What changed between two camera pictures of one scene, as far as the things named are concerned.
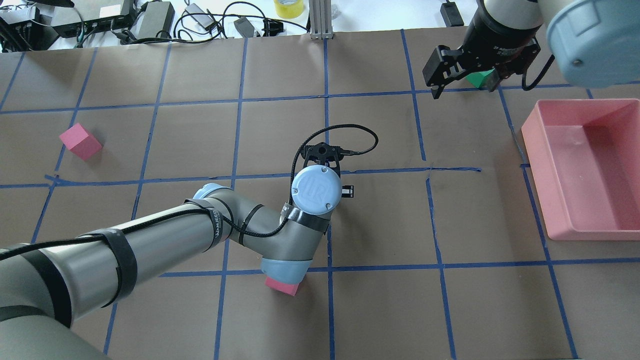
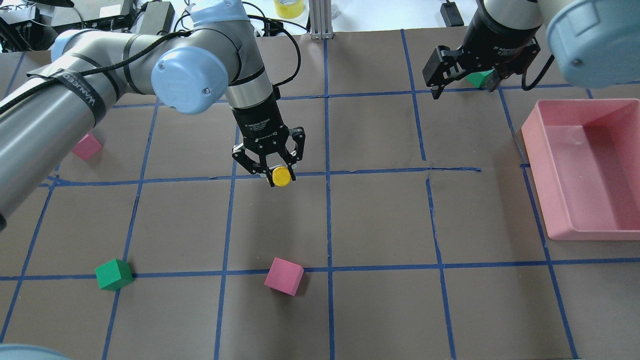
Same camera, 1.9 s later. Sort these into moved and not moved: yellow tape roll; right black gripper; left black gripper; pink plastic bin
Moved: left black gripper
Not moved: pink plastic bin; right black gripper; yellow tape roll
